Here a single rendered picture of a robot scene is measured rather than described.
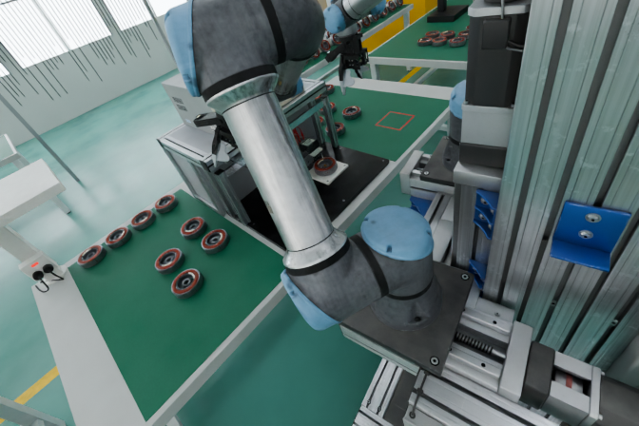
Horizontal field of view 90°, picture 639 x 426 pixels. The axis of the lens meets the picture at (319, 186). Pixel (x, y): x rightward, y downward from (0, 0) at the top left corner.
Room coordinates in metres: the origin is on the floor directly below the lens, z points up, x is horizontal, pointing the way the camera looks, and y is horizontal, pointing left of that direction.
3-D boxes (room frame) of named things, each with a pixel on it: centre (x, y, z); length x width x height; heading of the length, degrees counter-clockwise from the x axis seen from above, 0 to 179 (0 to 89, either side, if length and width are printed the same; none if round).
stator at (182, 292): (0.81, 0.58, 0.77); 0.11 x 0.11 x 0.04
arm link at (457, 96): (0.71, -0.46, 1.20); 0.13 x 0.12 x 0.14; 127
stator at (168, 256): (0.96, 0.68, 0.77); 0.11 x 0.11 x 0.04
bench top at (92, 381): (1.35, 0.19, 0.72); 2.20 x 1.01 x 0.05; 127
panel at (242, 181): (1.35, 0.19, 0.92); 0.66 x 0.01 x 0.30; 127
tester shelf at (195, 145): (1.41, 0.23, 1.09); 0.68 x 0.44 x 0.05; 127
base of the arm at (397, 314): (0.36, -0.10, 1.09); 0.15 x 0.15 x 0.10
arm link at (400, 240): (0.35, -0.10, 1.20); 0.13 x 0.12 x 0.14; 103
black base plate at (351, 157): (1.16, 0.05, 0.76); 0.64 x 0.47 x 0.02; 127
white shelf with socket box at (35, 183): (1.07, 1.11, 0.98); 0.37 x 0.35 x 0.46; 127
